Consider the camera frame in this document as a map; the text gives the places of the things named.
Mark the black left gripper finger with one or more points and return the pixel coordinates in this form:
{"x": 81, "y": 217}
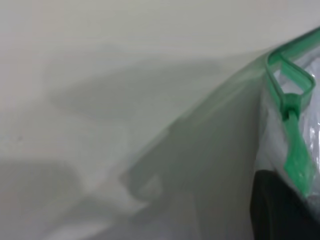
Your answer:
{"x": 280, "y": 215}

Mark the green zipper slider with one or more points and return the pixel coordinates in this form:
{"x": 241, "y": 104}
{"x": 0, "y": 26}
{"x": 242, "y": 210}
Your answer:
{"x": 296, "y": 150}

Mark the clear plastic bag green zipper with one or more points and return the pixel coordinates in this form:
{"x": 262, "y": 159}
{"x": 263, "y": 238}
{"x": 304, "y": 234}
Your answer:
{"x": 225, "y": 150}

